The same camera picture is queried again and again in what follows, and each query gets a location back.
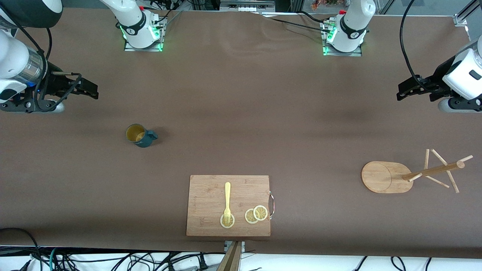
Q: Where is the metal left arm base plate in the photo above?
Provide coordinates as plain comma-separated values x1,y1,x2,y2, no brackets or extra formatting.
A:
322,21,363,57

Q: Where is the thick black floor cable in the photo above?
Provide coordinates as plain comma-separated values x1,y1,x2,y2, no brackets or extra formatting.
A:
0,227,43,271

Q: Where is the wooden mug rack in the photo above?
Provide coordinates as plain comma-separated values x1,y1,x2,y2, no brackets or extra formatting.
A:
361,149,474,194

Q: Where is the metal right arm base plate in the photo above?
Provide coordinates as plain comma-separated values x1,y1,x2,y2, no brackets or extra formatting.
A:
124,17,165,52

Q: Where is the wooden cutting board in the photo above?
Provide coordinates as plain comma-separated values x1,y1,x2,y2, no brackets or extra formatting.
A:
186,175,275,237

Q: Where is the yellow plastic fork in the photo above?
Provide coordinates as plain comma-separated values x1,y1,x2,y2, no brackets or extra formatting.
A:
224,182,232,225

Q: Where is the thin black table cable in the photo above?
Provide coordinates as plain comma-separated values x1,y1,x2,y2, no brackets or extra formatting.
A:
260,13,333,33
299,10,329,24

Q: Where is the teal mug with yellow inside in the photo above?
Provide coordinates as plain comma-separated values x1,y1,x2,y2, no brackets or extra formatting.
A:
125,123,159,148

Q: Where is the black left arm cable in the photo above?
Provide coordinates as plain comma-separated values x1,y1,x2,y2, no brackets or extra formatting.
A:
399,0,434,93

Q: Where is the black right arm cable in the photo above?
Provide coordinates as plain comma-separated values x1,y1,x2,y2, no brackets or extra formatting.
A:
0,15,82,113

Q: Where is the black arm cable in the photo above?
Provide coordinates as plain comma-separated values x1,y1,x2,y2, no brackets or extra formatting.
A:
0,15,82,113
399,0,434,93

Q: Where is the brown table cloth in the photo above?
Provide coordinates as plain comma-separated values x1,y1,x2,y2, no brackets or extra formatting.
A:
0,8,482,260

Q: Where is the teal floor cable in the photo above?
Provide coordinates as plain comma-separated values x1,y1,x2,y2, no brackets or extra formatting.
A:
48,247,61,271

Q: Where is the small metal bracket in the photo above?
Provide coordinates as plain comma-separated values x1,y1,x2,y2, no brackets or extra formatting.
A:
224,241,246,254

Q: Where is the grey power strip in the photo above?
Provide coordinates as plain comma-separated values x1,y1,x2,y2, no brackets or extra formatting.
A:
220,0,276,12

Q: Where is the aluminium frame profile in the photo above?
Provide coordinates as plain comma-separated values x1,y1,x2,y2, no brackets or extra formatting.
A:
453,0,482,27

